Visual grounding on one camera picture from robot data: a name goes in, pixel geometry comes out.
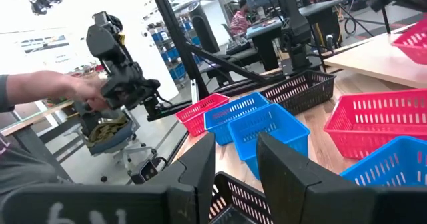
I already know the person's hand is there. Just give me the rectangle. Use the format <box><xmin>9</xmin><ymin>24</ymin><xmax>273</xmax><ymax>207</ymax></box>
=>
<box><xmin>65</xmin><ymin>73</ymin><xmax>109</xmax><ymax>112</ymax></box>

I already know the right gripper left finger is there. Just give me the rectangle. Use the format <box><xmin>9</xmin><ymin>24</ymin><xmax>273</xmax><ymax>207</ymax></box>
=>
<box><xmin>0</xmin><ymin>133</ymin><xmax>216</xmax><ymax>224</ymax></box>

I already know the black desk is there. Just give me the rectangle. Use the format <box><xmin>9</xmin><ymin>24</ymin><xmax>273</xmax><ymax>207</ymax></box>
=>
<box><xmin>245</xmin><ymin>0</ymin><xmax>344</xmax><ymax>72</ymax></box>

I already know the blue plastic slotted basket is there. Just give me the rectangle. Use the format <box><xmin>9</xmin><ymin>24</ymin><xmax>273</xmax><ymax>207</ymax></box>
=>
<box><xmin>203</xmin><ymin>91</ymin><xmax>270</xmax><ymax>147</ymax></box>
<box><xmin>339</xmin><ymin>135</ymin><xmax>427</xmax><ymax>187</ymax></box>
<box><xmin>227</xmin><ymin>103</ymin><xmax>311</xmax><ymax>181</ymax></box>

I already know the grey office chair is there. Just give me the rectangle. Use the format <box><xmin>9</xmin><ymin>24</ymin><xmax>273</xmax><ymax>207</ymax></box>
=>
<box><xmin>63</xmin><ymin>105</ymin><xmax>157</xmax><ymax>183</ymax></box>

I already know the person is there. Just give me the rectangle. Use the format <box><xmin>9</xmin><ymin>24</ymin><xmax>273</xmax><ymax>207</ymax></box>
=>
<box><xmin>229</xmin><ymin>0</ymin><xmax>252</xmax><ymax>37</ymax></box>
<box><xmin>0</xmin><ymin>73</ymin><xmax>73</xmax><ymax>211</ymax></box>

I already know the red plastic slotted basket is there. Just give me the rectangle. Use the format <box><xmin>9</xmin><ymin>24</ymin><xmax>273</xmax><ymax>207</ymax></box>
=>
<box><xmin>174</xmin><ymin>93</ymin><xmax>230</xmax><ymax>137</ymax></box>
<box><xmin>323</xmin><ymin>89</ymin><xmax>427</xmax><ymax>161</ymax></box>
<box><xmin>390</xmin><ymin>17</ymin><xmax>427</xmax><ymax>66</ymax></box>

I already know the wooden shelf with black frame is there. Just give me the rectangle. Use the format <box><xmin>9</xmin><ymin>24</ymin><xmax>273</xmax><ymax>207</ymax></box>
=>
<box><xmin>323</xmin><ymin>7</ymin><xmax>427</xmax><ymax>89</ymax></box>

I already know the small black camera box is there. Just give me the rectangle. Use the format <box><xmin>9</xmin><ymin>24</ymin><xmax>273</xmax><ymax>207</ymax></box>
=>
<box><xmin>129</xmin><ymin>156</ymin><xmax>168</xmax><ymax>185</ymax></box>

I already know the black keyboard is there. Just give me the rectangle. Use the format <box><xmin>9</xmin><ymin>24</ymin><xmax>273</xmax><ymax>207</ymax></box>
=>
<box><xmin>226</xmin><ymin>36</ymin><xmax>252</xmax><ymax>55</ymax></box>

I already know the olive cloth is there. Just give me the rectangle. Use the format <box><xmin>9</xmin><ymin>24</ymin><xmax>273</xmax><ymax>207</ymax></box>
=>
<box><xmin>87</xmin><ymin>114</ymin><xmax>130</xmax><ymax>144</ymax></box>

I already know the person's forearm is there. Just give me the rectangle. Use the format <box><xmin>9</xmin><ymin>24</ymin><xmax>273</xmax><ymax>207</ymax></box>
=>
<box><xmin>5</xmin><ymin>69</ymin><xmax>73</xmax><ymax>107</ymax></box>

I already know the rack with blue bins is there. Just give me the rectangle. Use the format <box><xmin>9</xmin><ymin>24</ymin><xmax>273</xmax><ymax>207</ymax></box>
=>
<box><xmin>146</xmin><ymin>13</ymin><xmax>205</xmax><ymax>87</ymax></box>

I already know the desk with wooden edge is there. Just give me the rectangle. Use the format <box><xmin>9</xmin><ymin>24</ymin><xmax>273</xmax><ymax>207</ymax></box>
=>
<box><xmin>0</xmin><ymin>99</ymin><xmax>76</xmax><ymax>181</ymax></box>

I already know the black tower air purifier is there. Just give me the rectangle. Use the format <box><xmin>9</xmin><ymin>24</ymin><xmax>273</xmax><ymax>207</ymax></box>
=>
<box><xmin>187</xmin><ymin>0</ymin><xmax>221</xmax><ymax>55</ymax></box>

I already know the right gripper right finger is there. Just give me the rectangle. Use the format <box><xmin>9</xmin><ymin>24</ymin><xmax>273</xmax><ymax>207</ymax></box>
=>
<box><xmin>256</xmin><ymin>132</ymin><xmax>427</xmax><ymax>224</ymax></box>

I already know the black plastic slotted basket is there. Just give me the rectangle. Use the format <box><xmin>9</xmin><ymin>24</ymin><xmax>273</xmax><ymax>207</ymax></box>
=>
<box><xmin>208</xmin><ymin>171</ymin><xmax>275</xmax><ymax>224</ymax></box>
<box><xmin>259</xmin><ymin>69</ymin><xmax>336</xmax><ymax>117</ymax></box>

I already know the black aluminium rig frame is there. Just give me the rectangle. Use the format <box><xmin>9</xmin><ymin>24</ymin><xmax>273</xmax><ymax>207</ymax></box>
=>
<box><xmin>145</xmin><ymin>0</ymin><xmax>288</xmax><ymax>167</ymax></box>

